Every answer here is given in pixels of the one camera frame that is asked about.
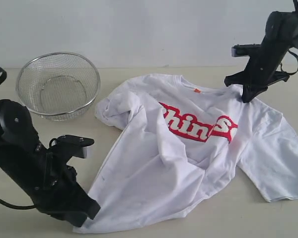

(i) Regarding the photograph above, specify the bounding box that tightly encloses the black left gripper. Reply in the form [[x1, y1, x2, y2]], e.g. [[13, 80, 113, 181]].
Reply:
[[24, 148, 101, 227]]

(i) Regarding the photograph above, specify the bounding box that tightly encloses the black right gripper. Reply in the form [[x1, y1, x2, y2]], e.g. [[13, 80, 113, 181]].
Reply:
[[224, 47, 288, 103]]

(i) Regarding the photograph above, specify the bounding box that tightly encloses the white t-shirt with red print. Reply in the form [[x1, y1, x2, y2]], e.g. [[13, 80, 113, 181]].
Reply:
[[74, 74, 298, 234]]

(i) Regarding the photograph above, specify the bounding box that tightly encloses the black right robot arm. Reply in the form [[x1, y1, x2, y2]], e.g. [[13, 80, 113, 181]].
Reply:
[[224, 0, 298, 103]]

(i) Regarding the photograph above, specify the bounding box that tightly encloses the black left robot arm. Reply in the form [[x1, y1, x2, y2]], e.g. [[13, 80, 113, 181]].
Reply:
[[0, 99, 101, 227]]

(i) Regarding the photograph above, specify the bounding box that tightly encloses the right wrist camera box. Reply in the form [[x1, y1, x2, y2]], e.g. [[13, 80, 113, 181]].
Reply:
[[231, 44, 261, 57]]

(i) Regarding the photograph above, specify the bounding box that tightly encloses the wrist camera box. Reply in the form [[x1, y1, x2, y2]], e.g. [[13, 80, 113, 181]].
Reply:
[[48, 134, 94, 162], [231, 44, 261, 57]]

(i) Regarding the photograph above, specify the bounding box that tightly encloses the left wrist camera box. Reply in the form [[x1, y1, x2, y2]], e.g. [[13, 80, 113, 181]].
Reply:
[[48, 134, 94, 162]]

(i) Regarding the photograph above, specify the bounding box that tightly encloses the metal wire mesh basket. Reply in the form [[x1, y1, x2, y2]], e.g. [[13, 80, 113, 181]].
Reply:
[[15, 52, 101, 121]]

